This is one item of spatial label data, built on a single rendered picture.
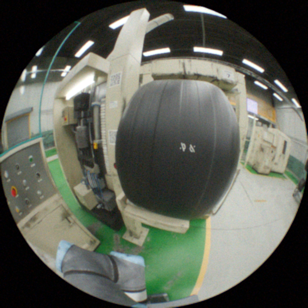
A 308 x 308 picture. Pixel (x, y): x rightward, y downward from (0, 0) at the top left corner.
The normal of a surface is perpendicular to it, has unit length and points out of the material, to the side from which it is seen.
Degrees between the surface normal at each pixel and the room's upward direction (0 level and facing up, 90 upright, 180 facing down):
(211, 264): 0
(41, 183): 90
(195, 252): 0
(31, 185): 90
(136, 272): 46
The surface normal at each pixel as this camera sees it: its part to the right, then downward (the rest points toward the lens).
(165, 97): -0.24, -0.28
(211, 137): -0.29, -0.03
